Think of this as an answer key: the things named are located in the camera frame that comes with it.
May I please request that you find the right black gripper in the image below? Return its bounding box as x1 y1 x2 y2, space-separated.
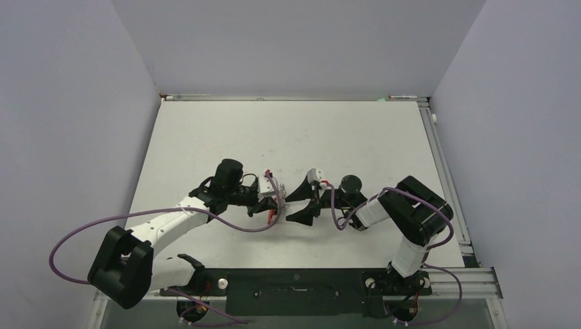
286 175 352 223

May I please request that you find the red handled key tool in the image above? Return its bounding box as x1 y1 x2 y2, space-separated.
267 207 284 226

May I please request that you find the silver wire keyrings bunch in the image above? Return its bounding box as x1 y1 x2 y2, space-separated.
277 184 286 211

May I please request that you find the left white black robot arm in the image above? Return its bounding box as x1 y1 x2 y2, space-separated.
87 158 282 309

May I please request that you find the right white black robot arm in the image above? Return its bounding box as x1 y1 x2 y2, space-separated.
285 174 454 293

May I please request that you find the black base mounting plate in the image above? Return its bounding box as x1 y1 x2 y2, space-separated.
179 268 432 317

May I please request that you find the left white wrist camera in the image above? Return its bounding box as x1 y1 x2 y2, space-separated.
258 169 280 200

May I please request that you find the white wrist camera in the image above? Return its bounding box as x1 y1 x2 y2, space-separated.
306 168 325 186
258 169 280 200

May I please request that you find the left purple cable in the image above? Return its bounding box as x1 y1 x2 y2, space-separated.
48 172 285 328

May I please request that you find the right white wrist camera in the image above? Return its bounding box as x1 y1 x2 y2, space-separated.
306 168 325 186

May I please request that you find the marker pen on back rail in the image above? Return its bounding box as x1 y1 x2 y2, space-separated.
388 95 420 101

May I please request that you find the aluminium front frame rail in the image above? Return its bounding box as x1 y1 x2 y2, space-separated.
94 267 504 302

